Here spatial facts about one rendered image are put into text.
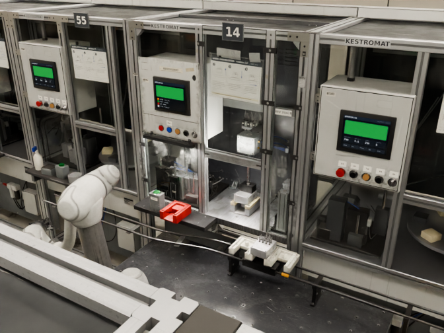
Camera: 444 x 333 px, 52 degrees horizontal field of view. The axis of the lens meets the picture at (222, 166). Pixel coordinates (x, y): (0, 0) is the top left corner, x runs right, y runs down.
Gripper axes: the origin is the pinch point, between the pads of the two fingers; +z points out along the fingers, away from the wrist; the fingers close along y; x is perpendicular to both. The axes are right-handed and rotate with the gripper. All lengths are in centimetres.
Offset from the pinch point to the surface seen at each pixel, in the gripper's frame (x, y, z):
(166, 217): -10, -67, 7
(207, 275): 17, -94, -14
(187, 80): -90, -65, -11
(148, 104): -75, -47, 13
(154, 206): -13, -59, 16
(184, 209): -16, -77, 5
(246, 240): -7, -112, -16
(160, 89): -84, -52, 1
